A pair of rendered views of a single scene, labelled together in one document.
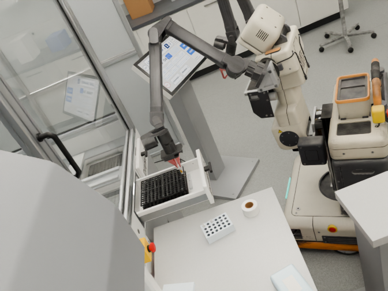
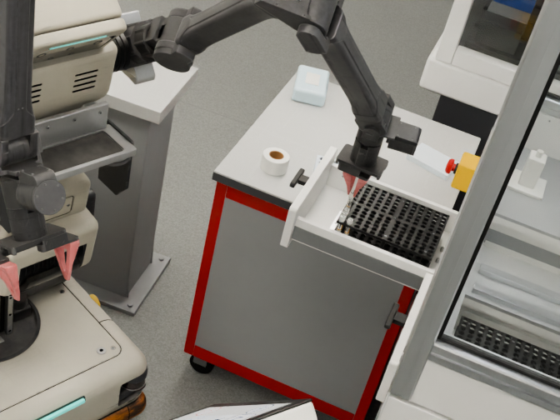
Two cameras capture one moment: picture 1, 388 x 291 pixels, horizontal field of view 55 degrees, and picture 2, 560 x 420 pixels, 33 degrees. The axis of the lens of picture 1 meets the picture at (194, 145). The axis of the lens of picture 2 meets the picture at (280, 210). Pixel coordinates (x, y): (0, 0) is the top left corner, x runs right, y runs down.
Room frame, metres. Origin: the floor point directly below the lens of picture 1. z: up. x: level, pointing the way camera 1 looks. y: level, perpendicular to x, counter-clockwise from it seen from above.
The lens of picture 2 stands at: (3.14, 0.11, 2.15)
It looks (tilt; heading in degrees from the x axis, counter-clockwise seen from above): 37 degrees down; 185
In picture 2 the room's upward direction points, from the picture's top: 14 degrees clockwise
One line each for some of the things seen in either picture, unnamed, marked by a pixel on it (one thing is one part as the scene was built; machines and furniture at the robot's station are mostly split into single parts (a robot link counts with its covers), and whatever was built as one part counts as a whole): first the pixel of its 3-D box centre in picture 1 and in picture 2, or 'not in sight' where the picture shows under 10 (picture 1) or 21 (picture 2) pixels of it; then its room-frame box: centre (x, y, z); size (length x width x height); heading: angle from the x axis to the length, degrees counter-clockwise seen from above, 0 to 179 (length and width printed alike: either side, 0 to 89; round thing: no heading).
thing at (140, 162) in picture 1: (142, 159); (406, 334); (1.74, 0.29, 0.87); 0.29 x 0.02 x 0.11; 173
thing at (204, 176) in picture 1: (204, 175); (309, 195); (1.39, 0.01, 0.87); 0.29 x 0.02 x 0.11; 173
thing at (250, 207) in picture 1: (250, 208); (275, 161); (1.16, -0.11, 0.78); 0.07 x 0.07 x 0.04
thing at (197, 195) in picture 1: (163, 191); (393, 232); (1.41, 0.22, 0.86); 0.40 x 0.26 x 0.06; 83
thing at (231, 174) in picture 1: (200, 127); not in sight; (2.40, -0.10, 0.51); 0.50 x 0.45 x 1.02; 46
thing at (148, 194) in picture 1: (164, 190); (390, 228); (1.41, 0.21, 0.87); 0.22 x 0.18 x 0.06; 83
